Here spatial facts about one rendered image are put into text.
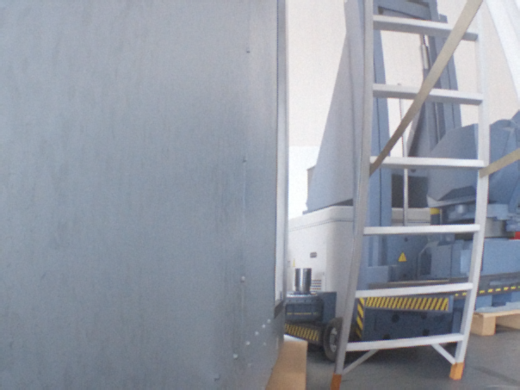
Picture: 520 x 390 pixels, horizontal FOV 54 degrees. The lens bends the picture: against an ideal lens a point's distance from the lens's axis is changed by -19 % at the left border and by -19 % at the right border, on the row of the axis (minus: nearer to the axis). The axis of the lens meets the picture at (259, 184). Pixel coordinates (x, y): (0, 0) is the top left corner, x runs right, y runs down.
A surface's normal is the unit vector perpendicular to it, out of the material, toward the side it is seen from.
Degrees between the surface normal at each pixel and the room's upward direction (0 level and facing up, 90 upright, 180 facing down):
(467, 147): 90
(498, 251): 90
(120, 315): 90
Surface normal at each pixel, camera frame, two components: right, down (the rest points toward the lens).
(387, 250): 0.26, -0.14
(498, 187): 0.35, 0.47
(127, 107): 1.00, 0.00
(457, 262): -0.97, -0.06
